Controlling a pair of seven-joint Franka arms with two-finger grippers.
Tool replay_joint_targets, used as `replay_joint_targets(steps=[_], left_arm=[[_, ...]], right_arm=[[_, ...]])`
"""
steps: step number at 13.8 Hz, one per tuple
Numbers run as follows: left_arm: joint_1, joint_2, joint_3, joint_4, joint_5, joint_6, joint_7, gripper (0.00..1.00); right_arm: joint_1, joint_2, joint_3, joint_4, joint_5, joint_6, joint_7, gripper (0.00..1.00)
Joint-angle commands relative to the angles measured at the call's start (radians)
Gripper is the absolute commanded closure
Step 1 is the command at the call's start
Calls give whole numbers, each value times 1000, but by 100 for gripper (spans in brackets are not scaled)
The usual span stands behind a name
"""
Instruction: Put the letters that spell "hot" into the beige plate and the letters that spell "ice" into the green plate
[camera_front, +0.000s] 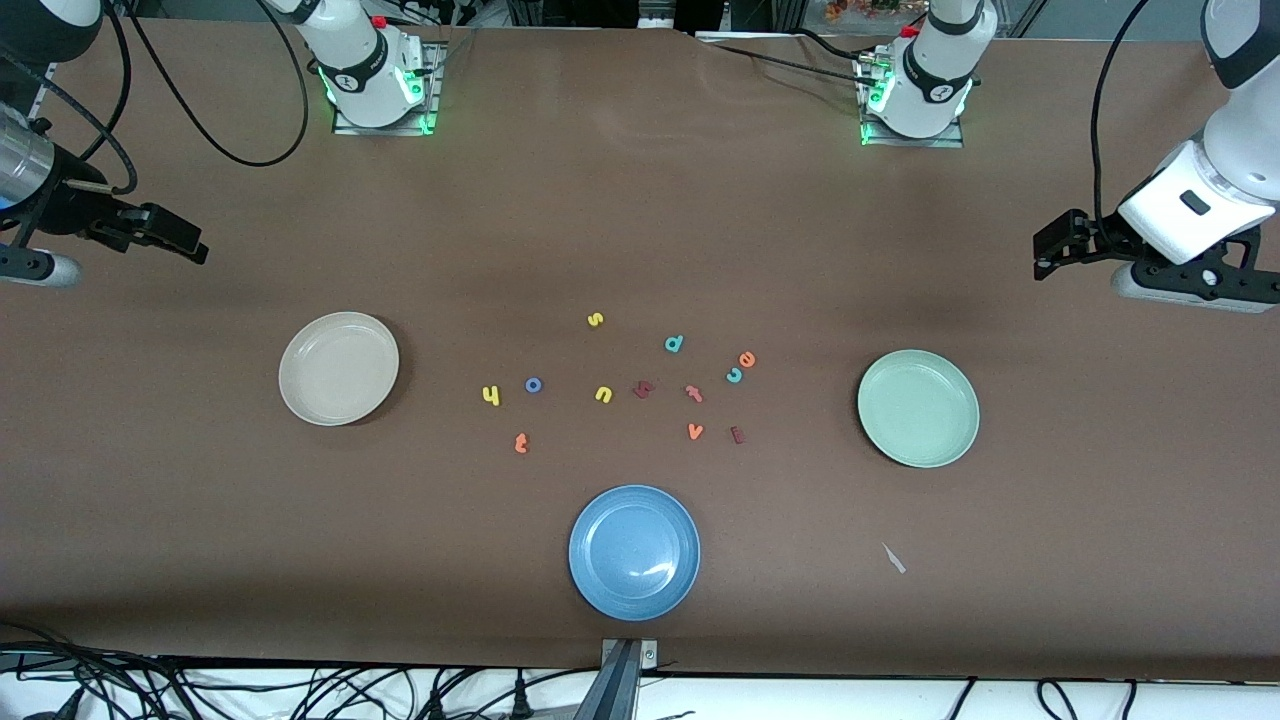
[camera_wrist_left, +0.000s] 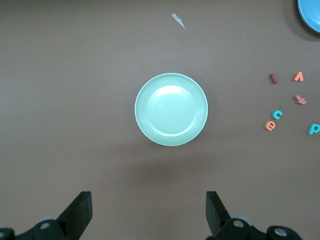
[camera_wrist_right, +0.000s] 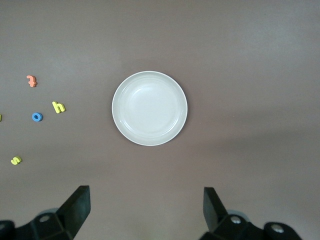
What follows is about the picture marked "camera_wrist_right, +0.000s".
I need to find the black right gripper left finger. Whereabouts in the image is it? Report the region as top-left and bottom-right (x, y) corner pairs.
(0, 185), (91, 240)

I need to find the yellow foam letter h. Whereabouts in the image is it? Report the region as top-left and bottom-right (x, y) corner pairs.
(51, 100), (67, 115)

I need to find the orange foam letter t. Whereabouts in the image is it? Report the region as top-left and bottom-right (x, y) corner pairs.
(26, 74), (39, 88)

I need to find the beige round plate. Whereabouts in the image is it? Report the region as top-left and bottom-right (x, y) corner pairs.
(111, 70), (189, 147)

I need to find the brown table cover sheet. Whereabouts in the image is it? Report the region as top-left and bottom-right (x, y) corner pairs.
(0, 0), (320, 240)

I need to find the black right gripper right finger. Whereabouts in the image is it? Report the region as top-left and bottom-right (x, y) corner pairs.
(203, 186), (302, 240)

